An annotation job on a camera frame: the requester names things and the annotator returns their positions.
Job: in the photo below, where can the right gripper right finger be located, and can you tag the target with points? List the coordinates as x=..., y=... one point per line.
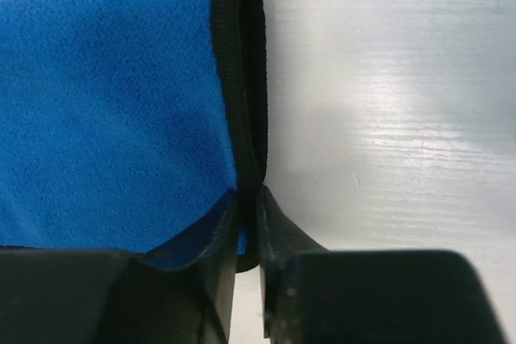
x=314, y=295

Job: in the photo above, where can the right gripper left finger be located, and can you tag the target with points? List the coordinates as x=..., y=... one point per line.
x=179, y=292

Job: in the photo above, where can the blue microfiber towel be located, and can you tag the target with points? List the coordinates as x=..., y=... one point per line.
x=124, y=121

